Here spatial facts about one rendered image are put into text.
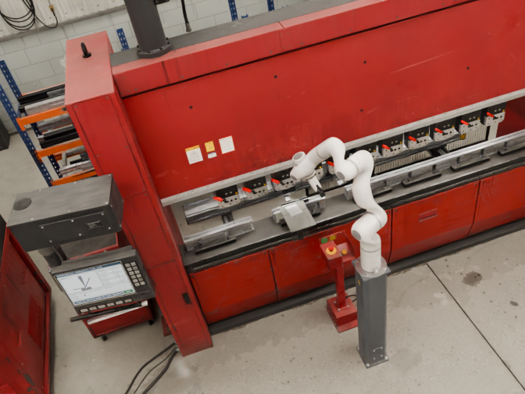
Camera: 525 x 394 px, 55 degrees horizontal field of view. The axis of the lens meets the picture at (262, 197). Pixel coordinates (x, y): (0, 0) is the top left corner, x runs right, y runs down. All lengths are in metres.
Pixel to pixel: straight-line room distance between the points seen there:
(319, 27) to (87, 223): 1.62
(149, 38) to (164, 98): 0.33
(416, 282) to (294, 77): 2.13
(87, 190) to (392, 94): 1.96
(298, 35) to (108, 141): 1.18
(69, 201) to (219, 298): 1.66
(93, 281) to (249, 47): 1.52
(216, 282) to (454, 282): 1.93
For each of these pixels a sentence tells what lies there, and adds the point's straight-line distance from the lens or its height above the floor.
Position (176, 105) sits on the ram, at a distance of 2.98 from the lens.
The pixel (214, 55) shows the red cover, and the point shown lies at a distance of 2.87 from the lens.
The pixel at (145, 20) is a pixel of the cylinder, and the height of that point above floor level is 2.50.
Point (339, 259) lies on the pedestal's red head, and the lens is 3.59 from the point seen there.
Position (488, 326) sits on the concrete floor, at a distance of 4.26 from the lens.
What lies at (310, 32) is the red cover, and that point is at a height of 2.23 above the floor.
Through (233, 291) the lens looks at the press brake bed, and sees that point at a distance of 3.90.
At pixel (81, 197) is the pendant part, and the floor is 1.95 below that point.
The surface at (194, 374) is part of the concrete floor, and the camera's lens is 4.12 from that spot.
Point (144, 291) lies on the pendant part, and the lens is 2.95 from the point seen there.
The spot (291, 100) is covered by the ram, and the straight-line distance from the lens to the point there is 3.15.
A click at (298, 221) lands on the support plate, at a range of 3.51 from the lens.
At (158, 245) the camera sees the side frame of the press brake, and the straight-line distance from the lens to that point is 3.29.
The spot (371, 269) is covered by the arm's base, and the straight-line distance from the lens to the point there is 3.14.
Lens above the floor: 3.44
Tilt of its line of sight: 41 degrees down
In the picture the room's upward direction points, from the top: 11 degrees counter-clockwise
